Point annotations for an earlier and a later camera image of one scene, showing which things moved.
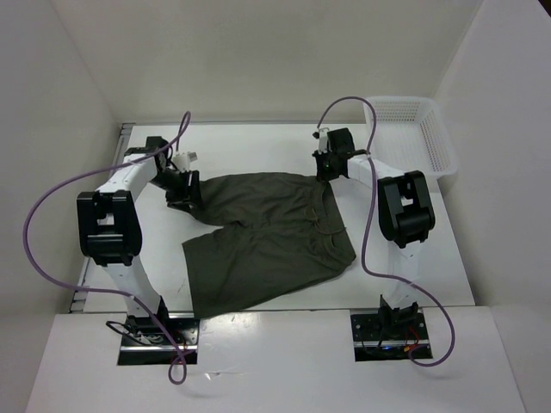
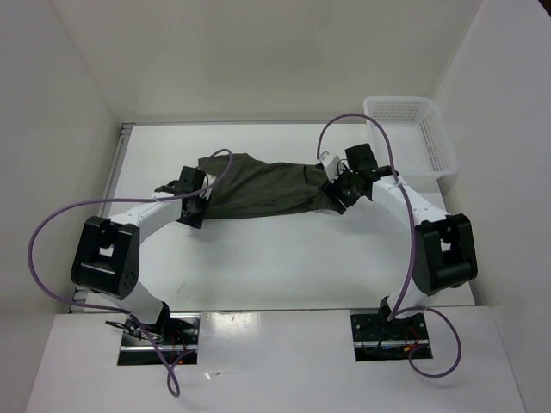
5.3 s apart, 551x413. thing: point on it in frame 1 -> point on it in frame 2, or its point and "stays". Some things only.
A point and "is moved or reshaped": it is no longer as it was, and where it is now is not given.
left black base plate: x=144 y=342 stays
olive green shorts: x=276 y=230 is moved or reshaped
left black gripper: x=190 y=194 -> x=196 y=222
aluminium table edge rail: x=77 y=299 stays
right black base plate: x=371 y=342 stays
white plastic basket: x=410 y=136 stays
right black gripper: x=322 y=175 -> x=331 y=190
